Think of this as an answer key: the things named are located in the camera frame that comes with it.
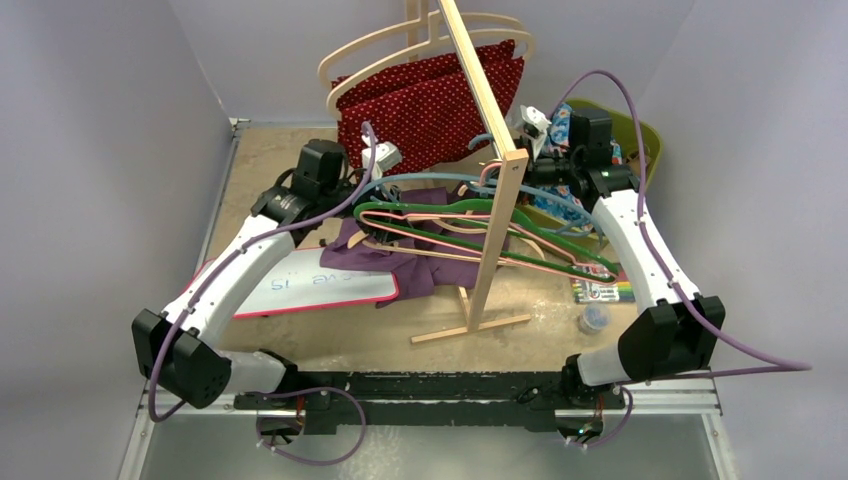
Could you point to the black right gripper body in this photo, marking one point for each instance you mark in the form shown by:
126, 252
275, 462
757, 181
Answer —
530, 170

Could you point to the blue floral garment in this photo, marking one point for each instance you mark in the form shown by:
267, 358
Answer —
578, 139

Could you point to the grey-blue plastic hanger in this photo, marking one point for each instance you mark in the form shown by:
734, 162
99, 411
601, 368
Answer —
424, 177

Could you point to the green plastic hanger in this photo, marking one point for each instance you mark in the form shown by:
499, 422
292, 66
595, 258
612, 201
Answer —
464, 208

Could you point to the purple garment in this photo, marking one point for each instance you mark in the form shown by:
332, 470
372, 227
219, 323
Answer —
417, 276

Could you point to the wooden hanger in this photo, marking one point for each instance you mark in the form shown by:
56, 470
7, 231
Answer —
430, 30
361, 237
428, 46

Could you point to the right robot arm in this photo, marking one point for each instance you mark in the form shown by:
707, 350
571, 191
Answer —
673, 332

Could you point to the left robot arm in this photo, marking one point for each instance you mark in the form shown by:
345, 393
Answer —
176, 348

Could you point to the wooden clothes rack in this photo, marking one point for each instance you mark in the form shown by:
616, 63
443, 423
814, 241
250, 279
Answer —
512, 163

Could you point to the green plastic basket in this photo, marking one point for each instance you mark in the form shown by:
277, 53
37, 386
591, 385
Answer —
642, 132

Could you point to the marker pen box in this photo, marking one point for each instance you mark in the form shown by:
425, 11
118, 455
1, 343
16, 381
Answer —
621, 291

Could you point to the red polka dot garment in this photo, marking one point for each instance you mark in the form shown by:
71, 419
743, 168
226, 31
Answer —
425, 108

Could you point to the small clear plastic cup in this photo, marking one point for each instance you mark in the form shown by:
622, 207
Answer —
594, 319

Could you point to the red-edged whiteboard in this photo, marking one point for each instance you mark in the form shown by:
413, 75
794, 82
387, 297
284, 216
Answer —
298, 283

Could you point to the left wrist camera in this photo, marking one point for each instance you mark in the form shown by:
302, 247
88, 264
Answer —
381, 158

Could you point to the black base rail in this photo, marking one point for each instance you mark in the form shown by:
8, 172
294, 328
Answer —
534, 401

